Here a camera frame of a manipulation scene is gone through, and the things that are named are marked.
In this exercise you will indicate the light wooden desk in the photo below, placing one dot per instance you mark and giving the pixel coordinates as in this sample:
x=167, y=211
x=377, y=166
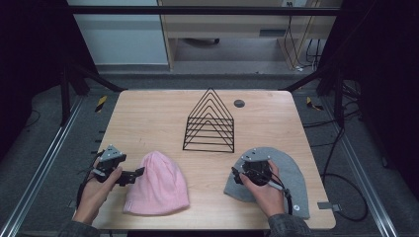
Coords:
x=230, y=28

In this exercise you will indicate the yellow black tape strip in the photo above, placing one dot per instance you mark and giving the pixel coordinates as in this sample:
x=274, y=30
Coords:
x=312, y=104

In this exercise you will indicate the person's left hand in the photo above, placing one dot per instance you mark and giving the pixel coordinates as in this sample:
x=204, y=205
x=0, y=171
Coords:
x=95, y=197

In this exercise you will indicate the aluminium floor rail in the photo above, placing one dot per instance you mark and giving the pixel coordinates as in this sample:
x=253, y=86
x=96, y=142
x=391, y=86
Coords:
x=357, y=164
x=41, y=168

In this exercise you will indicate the black metal frame stand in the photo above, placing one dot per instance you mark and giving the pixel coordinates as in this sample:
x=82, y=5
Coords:
x=65, y=98
x=338, y=98

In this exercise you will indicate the grey knitted beanie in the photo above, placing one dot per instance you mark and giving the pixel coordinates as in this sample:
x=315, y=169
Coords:
x=293, y=177

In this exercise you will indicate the person's right hand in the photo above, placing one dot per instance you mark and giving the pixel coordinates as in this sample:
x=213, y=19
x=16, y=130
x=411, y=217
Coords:
x=267, y=197

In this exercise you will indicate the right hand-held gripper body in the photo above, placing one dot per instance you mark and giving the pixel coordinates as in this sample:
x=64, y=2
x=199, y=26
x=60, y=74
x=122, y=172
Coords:
x=257, y=166

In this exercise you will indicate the pink knitted beanie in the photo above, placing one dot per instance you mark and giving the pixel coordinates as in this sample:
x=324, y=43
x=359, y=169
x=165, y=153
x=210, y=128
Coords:
x=158, y=186

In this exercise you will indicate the grey round table grommet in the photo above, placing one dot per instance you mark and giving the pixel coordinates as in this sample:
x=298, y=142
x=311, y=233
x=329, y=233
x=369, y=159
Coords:
x=239, y=103

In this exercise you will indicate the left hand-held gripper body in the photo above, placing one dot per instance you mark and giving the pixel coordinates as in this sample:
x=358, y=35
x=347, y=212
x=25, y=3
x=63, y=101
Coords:
x=110, y=157

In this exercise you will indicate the black metal crossbar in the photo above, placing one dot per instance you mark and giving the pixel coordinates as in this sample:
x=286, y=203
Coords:
x=197, y=10

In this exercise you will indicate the white cabinet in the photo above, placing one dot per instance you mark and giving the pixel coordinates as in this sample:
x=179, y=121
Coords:
x=122, y=39

